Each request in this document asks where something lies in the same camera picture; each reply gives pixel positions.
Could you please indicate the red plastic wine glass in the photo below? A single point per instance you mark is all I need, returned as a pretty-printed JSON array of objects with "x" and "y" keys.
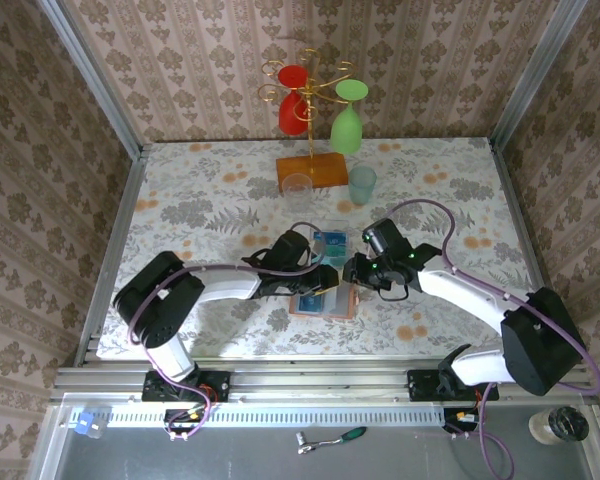
[{"x": 292, "y": 117}]

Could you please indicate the floral fern print tablecloth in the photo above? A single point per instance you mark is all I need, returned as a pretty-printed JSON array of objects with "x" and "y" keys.
[{"x": 205, "y": 200}]

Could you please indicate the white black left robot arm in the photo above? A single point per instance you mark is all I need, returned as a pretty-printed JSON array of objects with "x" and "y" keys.
[{"x": 225, "y": 285}]

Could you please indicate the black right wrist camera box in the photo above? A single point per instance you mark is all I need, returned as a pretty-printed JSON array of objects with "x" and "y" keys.
[{"x": 384, "y": 236}]

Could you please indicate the teal textured plastic cup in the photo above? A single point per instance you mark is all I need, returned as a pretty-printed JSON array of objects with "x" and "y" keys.
[{"x": 362, "y": 187}]

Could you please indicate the blue plastic connector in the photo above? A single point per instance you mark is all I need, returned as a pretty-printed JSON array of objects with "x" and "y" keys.
[{"x": 87, "y": 424}]

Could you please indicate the glass jar dark lid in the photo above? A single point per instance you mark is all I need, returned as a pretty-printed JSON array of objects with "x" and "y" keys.
[{"x": 560, "y": 425}]

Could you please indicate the blue logo card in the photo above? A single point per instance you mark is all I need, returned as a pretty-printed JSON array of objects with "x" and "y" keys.
[{"x": 312, "y": 304}]

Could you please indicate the grey metal tray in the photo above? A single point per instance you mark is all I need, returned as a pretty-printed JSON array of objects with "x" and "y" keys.
[{"x": 230, "y": 460}]

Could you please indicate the black connector block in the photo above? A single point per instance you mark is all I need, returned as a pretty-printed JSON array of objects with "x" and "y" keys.
[
  {"x": 180, "y": 419},
  {"x": 460, "y": 420}
]

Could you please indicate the green plastic wine glass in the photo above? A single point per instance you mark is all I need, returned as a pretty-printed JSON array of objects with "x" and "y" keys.
[{"x": 346, "y": 132}]

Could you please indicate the clear acrylic box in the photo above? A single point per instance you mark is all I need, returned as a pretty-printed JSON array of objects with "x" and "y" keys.
[{"x": 337, "y": 225}]

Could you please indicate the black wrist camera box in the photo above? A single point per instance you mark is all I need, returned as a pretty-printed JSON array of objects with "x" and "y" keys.
[
  {"x": 384, "y": 236},
  {"x": 291, "y": 247}
]

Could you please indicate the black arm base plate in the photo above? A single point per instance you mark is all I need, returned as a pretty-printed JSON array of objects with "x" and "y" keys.
[
  {"x": 422, "y": 387},
  {"x": 217, "y": 385}
]

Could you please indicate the clear plastic cup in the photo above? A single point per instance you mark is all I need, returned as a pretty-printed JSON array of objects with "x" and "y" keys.
[{"x": 297, "y": 197}]

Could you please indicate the aluminium frame profile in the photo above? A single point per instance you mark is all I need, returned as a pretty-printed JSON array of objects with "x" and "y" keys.
[
  {"x": 525, "y": 240},
  {"x": 95, "y": 80},
  {"x": 115, "y": 240},
  {"x": 535, "y": 75},
  {"x": 305, "y": 380}
]

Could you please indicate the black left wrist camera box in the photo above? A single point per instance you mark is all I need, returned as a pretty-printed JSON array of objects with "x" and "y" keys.
[{"x": 291, "y": 247}]

